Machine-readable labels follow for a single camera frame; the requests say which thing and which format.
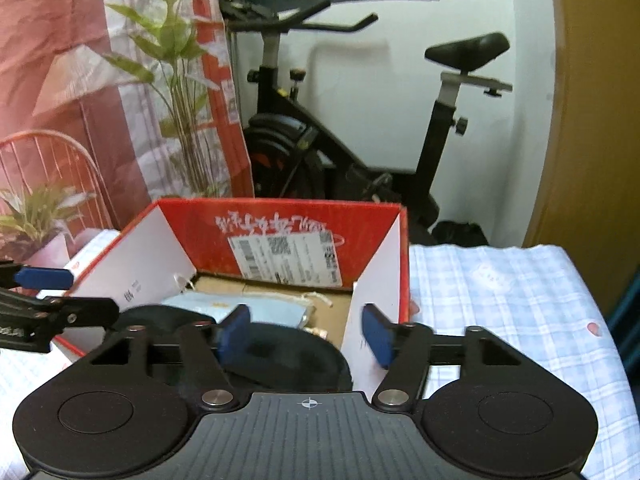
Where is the printed backdrop cloth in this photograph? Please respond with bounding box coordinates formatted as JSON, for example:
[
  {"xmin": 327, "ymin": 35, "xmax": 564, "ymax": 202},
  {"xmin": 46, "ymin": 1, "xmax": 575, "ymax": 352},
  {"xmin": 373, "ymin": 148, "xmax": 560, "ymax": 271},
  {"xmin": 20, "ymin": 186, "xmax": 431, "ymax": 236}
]
[{"xmin": 0, "ymin": 0, "xmax": 253, "ymax": 281}]

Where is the teal curtain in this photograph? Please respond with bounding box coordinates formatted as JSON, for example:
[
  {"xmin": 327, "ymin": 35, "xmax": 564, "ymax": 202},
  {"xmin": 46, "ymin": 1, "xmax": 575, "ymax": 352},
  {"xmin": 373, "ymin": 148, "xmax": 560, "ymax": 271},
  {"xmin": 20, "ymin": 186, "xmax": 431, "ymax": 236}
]
[{"xmin": 607, "ymin": 260, "xmax": 640, "ymax": 366}]

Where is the wooden door panel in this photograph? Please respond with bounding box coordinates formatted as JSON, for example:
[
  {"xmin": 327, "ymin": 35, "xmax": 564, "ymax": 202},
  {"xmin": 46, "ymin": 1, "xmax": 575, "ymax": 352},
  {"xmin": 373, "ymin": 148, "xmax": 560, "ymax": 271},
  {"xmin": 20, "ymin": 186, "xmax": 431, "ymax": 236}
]
[{"xmin": 522, "ymin": 0, "xmax": 640, "ymax": 321}]

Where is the red strawberry print cardboard box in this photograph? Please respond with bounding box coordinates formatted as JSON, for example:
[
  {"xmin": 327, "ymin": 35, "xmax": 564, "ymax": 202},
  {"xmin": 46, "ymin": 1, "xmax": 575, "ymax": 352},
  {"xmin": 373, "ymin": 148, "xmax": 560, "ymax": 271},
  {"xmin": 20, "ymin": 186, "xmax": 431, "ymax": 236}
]
[{"xmin": 52, "ymin": 197, "xmax": 413, "ymax": 361}]

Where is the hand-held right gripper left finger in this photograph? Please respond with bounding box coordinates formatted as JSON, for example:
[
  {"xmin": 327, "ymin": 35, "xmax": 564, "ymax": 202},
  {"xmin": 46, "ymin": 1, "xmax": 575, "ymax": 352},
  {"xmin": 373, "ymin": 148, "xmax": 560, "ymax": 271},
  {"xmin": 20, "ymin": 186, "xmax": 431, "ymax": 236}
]
[{"xmin": 75, "ymin": 304, "xmax": 251, "ymax": 411}]

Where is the blue checked bedsheet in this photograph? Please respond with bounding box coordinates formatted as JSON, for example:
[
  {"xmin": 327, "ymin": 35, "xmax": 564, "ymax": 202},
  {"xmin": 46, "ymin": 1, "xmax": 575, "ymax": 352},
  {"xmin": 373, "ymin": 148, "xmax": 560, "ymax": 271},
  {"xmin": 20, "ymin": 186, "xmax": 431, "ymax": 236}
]
[{"xmin": 0, "ymin": 230, "xmax": 631, "ymax": 480}]

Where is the black soft cloth item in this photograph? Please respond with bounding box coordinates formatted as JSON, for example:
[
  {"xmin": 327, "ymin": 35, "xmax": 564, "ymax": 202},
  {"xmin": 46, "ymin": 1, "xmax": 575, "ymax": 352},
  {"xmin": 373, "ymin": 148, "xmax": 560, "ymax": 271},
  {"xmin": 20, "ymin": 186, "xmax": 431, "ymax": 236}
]
[{"xmin": 117, "ymin": 304, "xmax": 353, "ymax": 393}]

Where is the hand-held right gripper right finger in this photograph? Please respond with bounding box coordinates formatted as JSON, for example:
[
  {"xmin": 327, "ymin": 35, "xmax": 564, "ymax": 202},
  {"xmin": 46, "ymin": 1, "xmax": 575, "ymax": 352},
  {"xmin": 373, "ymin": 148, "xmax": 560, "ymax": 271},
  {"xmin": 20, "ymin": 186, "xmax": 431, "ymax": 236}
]
[{"xmin": 362, "ymin": 302, "xmax": 538, "ymax": 411}]

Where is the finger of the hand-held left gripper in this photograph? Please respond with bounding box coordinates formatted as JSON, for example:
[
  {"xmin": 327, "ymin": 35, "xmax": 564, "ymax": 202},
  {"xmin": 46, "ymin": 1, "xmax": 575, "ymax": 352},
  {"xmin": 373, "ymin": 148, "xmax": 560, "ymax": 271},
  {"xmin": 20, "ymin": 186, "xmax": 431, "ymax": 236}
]
[
  {"xmin": 0, "ymin": 291, "xmax": 121, "ymax": 334},
  {"xmin": 0, "ymin": 262, "xmax": 74, "ymax": 292}
]

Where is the black exercise bike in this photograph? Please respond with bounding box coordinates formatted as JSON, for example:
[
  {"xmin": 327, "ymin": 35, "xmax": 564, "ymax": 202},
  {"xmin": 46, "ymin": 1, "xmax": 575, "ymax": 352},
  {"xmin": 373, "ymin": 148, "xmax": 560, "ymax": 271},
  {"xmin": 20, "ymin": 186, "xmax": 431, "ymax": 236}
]
[{"xmin": 220, "ymin": 0, "xmax": 513, "ymax": 241}]

